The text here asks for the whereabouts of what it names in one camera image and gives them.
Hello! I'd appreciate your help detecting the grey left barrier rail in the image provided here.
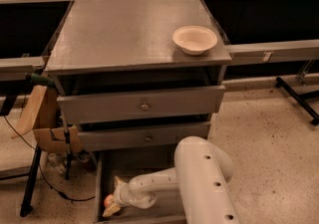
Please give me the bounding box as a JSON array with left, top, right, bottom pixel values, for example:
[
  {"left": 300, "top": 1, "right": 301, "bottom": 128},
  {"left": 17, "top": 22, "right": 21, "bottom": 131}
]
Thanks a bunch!
[{"left": 0, "top": 56, "right": 48, "bottom": 82}]

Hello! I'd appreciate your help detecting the grey top drawer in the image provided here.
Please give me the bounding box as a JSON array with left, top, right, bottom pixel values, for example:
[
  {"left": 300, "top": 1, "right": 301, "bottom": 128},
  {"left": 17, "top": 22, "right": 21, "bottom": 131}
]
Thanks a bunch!
[{"left": 58, "top": 86, "right": 225, "bottom": 123}]

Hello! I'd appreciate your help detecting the brown cardboard piece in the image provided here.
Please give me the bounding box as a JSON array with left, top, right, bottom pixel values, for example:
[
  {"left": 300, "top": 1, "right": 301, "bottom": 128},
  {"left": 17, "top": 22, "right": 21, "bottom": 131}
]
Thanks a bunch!
[{"left": 11, "top": 86, "right": 67, "bottom": 153}]

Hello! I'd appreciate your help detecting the grey open bottom drawer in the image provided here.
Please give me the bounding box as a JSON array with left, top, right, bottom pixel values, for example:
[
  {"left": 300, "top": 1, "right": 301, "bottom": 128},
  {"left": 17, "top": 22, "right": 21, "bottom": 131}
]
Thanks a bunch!
[{"left": 94, "top": 144, "right": 186, "bottom": 224}]

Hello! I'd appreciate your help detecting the grey middle drawer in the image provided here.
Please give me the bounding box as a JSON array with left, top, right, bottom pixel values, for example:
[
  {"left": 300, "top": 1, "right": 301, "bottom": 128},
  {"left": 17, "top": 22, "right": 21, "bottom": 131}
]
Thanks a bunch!
[{"left": 78, "top": 121, "right": 210, "bottom": 151}]

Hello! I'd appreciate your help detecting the green handled tool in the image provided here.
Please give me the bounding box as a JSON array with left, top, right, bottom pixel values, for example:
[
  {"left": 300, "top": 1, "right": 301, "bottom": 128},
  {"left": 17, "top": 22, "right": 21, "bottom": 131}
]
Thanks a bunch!
[{"left": 26, "top": 73, "right": 55, "bottom": 88}]

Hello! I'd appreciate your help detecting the black cable on floor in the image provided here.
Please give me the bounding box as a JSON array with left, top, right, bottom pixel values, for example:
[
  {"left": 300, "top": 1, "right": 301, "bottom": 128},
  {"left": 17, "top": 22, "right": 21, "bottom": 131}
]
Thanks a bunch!
[{"left": 2, "top": 114, "right": 96, "bottom": 203}]

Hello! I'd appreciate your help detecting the grey wooden drawer cabinet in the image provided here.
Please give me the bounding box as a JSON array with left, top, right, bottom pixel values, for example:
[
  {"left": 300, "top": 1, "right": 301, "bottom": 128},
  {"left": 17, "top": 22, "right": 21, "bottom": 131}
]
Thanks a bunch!
[{"left": 44, "top": 0, "right": 233, "bottom": 156}]

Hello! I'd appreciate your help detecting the red apple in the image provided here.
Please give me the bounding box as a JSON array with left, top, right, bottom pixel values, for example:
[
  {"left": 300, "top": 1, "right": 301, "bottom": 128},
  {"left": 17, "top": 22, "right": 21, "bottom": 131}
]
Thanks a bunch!
[{"left": 104, "top": 194, "right": 115, "bottom": 208}]

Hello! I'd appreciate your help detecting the grey barrier rail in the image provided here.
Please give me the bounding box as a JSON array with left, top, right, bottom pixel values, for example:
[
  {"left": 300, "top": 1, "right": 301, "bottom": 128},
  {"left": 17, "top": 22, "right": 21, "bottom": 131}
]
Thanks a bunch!
[
  {"left": 0, "top": 56, "right": 48, "bottom": 82},
  {"left": 226, "top": 40, "right": 319, "bottom": 66}
]

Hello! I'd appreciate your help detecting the black floor stand base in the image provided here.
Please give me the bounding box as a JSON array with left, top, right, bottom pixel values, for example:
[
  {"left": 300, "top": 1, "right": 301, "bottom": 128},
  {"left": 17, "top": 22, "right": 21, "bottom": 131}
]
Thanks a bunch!
[{"left": 275, "top": 77, "right": 319, "bottom": 126}]

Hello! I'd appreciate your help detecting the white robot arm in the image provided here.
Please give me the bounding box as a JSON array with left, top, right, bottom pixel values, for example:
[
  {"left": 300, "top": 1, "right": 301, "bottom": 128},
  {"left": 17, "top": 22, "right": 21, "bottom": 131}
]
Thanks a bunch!
[{"left": 103, "top": 136, "right": 240, "bottom": 224}]

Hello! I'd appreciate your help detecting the grey right barrier rail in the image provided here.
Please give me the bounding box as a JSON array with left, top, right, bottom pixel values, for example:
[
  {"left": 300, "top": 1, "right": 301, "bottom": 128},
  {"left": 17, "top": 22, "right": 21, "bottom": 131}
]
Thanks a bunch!
[{"left": 226, "top": 40, "right": 319, "bottom": 66}]

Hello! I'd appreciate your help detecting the white paper bowl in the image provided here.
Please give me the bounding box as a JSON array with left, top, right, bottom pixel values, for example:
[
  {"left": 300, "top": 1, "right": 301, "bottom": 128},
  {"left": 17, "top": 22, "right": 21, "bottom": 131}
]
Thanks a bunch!
[{"left": 172, "top": 26, "right": 218, "bottom": 56}]

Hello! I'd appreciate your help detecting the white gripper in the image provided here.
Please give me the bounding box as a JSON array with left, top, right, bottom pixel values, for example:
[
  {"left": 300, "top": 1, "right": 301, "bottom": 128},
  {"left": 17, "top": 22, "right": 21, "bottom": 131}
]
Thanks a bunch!
[{"left": 103, "top": 176, "right": 133, "bottom": 218}]

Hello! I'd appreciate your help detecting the black tripod stand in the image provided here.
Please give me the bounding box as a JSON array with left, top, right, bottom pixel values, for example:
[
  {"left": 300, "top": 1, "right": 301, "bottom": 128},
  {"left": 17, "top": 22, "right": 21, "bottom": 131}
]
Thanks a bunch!
[{"left": 20, "top": 115, "right": 73, "bottom": 217}]

